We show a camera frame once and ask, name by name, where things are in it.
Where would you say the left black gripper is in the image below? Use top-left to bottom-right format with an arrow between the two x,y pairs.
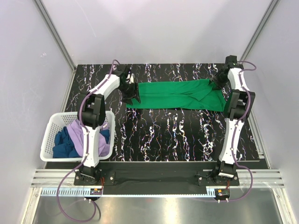
118,82 -> 141,105

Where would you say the green t shirt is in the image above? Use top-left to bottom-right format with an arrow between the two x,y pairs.
127,79 -> 226,112

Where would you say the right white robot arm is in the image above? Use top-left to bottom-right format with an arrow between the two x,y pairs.
209,55 -> 256,185

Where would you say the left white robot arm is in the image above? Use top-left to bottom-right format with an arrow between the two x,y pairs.
75,65 -> 141,185

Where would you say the lilac t shirt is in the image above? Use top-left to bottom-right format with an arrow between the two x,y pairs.
66,119 -> 110,158

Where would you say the white plastic laundry basket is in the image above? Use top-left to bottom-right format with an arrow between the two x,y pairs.
40,111 -> 115,162

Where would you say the dark blue t shirt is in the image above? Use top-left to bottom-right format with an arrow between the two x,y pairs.
52,128 -> 111,159

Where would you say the left orange connector box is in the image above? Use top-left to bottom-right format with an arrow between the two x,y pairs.
90,188 -> 103,195

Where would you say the orange connector box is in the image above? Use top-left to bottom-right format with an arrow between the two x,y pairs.
90,188 -> 103,195
215,189 -> 230,197

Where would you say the right orange connector box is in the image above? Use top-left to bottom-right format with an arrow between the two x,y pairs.
215,189 -> 230,197

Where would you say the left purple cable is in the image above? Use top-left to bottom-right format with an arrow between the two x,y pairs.
56,169 -> 102,222

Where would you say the purple cable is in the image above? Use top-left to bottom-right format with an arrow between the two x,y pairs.
56,169 -> 102,222
228,164 -> 255,202

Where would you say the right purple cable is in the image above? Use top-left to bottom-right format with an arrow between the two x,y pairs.
228,164 -> 255,202

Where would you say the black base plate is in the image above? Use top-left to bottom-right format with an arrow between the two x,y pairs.
73,161 -> 240,196

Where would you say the right aluminium frame post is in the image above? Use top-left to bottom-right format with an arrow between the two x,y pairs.
240,0 -> 281,65

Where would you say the aluminium frame post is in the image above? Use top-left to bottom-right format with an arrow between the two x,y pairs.
240,0 -> 281,65
33,0 -> 77,72

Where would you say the left aluminium frame post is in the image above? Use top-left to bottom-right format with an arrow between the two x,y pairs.
33,0 -> 77,72

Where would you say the aluminium front rail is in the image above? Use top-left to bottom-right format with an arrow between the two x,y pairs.
32,169 -> 284,188

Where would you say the white slotted cable duct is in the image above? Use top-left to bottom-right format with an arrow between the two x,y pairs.
41,188 -> 219,198

